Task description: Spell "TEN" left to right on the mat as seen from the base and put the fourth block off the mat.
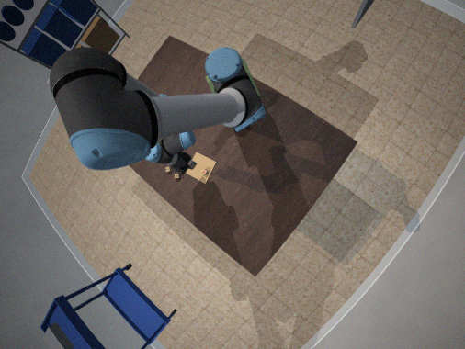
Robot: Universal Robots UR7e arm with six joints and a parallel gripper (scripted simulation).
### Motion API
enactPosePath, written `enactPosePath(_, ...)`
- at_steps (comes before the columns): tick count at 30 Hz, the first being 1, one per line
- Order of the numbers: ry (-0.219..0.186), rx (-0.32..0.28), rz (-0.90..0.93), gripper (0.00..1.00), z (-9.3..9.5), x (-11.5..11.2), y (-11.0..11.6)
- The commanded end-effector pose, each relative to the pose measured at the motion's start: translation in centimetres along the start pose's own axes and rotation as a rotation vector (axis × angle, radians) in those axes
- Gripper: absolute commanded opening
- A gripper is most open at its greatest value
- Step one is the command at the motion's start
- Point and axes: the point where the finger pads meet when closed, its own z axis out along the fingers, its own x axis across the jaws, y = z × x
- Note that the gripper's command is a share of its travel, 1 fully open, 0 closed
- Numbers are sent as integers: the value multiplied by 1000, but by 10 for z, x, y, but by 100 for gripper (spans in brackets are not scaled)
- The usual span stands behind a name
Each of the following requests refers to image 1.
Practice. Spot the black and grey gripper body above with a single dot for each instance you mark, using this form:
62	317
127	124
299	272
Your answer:
179	163

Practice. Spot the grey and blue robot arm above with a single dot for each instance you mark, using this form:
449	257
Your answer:
110	126

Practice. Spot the tan flat mat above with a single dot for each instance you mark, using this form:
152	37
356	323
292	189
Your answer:
203	162

